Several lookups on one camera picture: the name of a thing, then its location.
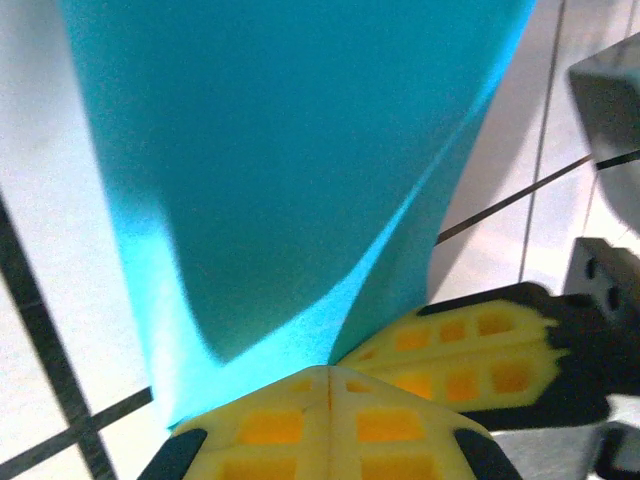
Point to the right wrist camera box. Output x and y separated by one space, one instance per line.
610 100

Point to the blue square paper sheet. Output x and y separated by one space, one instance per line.
275 175

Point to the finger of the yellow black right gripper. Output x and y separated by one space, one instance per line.
460 327
475 380

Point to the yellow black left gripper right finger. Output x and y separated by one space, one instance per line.
395 435

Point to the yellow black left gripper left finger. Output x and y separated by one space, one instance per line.
260 435

